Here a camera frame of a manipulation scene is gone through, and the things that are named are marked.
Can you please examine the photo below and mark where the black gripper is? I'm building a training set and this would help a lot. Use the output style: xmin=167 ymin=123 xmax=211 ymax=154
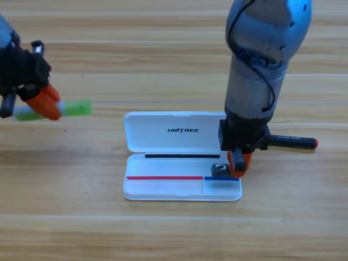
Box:
xmin=217 ymin=108 xmax=271 ymax=179
xmin=0 ymin=40 xmax=62 ymax=122

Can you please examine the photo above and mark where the green and white eraser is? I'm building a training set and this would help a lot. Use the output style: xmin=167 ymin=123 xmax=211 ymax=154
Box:
xmin=13 ymin=99 xmax=93 ymax=122

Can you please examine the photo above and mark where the red and black marker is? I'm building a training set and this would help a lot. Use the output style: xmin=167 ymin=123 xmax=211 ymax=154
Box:
xmin=268 ymin=135 xmax=319 ymax=150

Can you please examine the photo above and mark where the white plastic pencil case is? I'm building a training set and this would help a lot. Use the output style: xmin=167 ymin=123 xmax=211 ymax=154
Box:
xmin=122 ymin=110 xmax=243 ymax=202

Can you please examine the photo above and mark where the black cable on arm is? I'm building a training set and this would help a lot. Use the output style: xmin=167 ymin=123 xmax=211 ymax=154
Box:
xmin=226 ymin=0 xmax=276 ymax=112

